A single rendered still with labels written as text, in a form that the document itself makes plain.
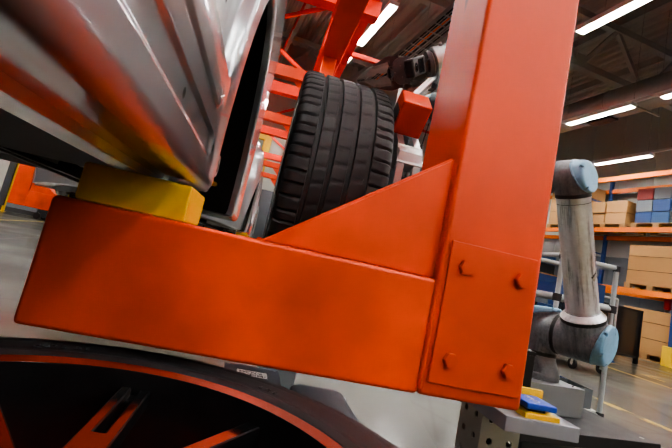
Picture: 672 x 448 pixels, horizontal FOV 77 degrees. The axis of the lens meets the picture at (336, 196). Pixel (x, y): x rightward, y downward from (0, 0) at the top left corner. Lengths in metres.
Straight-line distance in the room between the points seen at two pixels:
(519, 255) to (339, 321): 0.29
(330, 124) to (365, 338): 0.51
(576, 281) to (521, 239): 1.06
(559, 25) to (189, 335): 0.73
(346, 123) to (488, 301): 0.51
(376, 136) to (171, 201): 0.53
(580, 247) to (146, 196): 1.45
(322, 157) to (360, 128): 0.12
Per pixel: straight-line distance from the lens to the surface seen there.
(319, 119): 0.97
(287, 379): 1.23
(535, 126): 0.74
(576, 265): 1.74
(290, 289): 0.59
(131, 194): 0.61
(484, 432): 1.16
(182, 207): 0.60
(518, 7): 0.80
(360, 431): 0.52
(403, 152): 1.03
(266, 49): 1.45
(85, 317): 0.62
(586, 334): 1.80
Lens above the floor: 0.68
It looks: 8 degrees up
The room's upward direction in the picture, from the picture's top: 13 degrees clockwise
